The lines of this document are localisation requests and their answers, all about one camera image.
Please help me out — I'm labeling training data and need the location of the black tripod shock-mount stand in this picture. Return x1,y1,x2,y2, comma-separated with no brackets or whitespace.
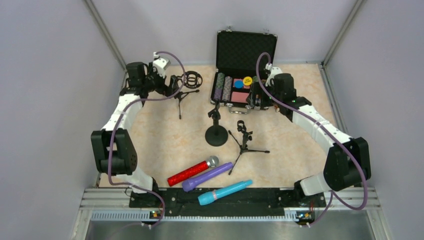
170,70,203,120

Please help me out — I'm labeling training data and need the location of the red glitter microphone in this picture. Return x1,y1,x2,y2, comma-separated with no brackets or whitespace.
167,155,220,187

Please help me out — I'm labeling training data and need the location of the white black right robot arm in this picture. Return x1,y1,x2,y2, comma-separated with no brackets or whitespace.
249,73,372,198

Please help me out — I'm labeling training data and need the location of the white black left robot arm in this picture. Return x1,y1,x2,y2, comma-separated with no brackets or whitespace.
90,57,173,194

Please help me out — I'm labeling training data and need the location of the black small tripod mic stand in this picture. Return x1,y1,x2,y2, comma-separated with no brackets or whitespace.
228,120,270,176

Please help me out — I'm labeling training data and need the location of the black round-base mic stand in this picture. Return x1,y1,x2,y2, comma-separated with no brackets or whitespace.
205,100,228,147

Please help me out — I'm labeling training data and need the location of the yellow round dealer chip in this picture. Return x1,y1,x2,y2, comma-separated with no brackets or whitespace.
242,76,253,86

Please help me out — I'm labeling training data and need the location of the pink card deck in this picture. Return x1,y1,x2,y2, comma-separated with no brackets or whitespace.
230,91,249,104

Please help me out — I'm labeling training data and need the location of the blue round dealer chip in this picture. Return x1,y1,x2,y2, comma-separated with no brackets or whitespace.
233,80,244,89

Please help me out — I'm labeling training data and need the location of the blue orange chip stack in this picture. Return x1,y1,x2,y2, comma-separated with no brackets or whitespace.
221,76,233,102

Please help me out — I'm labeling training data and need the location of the purple green chip stack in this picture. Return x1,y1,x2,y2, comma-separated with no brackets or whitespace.
213,72,225,101

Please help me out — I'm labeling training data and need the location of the black poker chip case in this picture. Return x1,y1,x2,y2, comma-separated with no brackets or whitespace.
209,30,278,113

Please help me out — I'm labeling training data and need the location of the purple microphone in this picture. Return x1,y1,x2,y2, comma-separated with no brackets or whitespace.
182,162,234,192

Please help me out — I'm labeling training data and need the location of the cyan microphone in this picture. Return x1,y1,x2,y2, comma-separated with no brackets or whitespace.
197,179,253,206

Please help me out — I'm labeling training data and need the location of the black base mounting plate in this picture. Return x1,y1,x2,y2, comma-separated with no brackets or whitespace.
125,187,327,218

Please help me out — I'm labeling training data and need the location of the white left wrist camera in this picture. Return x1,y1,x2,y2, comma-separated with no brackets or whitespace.
152,55,171,79

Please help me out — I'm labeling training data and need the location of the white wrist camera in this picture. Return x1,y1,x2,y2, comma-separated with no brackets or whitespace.
152,55,171,79
264,63,283,82

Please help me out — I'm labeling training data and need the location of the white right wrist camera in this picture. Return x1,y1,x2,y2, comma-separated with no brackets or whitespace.
264,63,283,82

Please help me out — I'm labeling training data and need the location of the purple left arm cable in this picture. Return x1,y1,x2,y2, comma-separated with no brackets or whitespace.
107,50,188,229

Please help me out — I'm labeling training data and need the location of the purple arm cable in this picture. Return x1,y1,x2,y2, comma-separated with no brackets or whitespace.
255,52,369,229
107,50,188,229

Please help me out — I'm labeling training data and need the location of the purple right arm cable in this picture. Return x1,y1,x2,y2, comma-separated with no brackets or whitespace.
255,52,369,229

